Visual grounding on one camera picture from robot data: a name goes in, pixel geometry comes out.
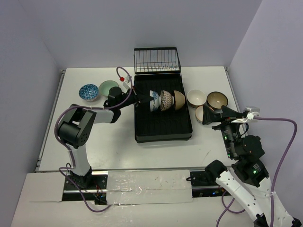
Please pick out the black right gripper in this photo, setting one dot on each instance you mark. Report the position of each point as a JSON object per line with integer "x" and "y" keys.
{"x": 227, "y": 115}

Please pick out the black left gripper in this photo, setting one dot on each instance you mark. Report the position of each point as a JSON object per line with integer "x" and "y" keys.
{"x": 135, "y": 98}

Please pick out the blue and white floral bowl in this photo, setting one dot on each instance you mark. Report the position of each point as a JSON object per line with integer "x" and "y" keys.
{"x": 155, "y": 102}

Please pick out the red lattice patterned bowl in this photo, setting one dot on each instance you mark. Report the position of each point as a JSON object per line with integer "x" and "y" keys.
{"x": 167, "y": 100}

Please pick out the black bowl tan outside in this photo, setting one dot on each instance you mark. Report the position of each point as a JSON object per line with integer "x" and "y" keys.
{"x": 179, "y": 100}

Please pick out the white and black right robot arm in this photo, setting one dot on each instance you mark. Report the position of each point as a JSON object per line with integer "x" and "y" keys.
{"x": 249, "y": 183}

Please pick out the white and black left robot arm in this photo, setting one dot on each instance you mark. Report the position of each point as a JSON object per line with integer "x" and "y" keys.
{"x": 74, "y": 126}

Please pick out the black dish rack tray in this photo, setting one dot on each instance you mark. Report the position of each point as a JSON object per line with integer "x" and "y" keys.
{"x": 161, "y": 125}

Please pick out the white bowl patterned rim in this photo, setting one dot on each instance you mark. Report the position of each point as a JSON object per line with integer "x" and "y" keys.
{"x": 199, "y": 114}

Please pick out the brown bowl cream inside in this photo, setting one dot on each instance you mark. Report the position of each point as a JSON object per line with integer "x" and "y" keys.
{"x": 216, "y": 100}

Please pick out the white bowl brown outside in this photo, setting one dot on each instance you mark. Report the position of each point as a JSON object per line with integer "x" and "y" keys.
{"x": 196, "y": 98}

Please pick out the pale green bowl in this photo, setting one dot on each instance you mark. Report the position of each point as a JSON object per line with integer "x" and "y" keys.
{"x": 105, "y": 87}

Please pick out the dark blue patterned bowl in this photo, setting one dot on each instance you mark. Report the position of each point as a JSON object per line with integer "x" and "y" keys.
{"x": 88, "y": 92}

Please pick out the silver taped cover plate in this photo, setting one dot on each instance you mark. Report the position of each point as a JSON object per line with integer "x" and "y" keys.
{"x": 148, "y": 187}

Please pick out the black wire plate rack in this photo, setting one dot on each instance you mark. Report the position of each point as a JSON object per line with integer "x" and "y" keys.
{"x": 156, "y": 60}

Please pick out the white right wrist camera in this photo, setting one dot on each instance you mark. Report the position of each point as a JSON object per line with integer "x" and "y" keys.
{"x": 252, "y": 112}

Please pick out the black aluminium mounting rail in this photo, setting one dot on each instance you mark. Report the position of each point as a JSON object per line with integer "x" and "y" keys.
{"x": 96, "y": 190}

